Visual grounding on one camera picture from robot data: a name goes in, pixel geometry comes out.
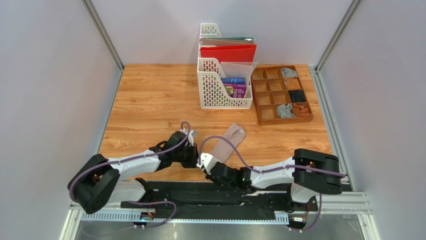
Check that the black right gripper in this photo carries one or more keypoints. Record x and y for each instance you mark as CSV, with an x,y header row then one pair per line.
x,y
210,171

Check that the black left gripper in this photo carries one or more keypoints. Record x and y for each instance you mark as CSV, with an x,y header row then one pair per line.
x,y
193,161

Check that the pink underwear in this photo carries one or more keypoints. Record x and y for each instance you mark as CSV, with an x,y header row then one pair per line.
x,y
223,149

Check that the grey underwear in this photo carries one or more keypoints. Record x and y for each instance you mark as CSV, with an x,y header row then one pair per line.
x,y
285,111

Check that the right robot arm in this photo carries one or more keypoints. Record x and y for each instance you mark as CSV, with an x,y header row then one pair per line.
x,y
307,172

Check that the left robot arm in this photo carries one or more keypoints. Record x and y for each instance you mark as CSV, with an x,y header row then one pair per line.
x,y
103,181

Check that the white file organizer rack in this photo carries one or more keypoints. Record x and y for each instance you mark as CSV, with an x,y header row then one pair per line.
x,y
212,92

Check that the purple book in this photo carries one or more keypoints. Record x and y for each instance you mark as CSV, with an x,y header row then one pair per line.
x,y
234,90

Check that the blue book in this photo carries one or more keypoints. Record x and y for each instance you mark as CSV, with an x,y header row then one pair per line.
x,y
234,80

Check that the orange rolled cloth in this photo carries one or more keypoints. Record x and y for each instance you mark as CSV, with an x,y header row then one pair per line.
x,y
301,110

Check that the wooden compartment tray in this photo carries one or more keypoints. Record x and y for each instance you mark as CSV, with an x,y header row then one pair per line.
x,y
269,90

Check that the translucent plastic folder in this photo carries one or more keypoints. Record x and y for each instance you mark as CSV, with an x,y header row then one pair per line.
x,y
239,70

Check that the black rolled cloth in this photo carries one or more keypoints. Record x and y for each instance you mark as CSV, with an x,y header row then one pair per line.
x,y
297,96

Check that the brown rolled cloth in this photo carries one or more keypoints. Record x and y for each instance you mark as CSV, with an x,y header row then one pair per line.
x,y
293,84

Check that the grey rolled cloth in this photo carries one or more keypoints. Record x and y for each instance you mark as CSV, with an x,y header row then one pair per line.
x,y
288,72

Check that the red folder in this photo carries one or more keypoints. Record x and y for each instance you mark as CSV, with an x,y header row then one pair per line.
x,y
230,53

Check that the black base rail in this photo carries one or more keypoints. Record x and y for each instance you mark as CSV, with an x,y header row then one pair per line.
x,y
203,202

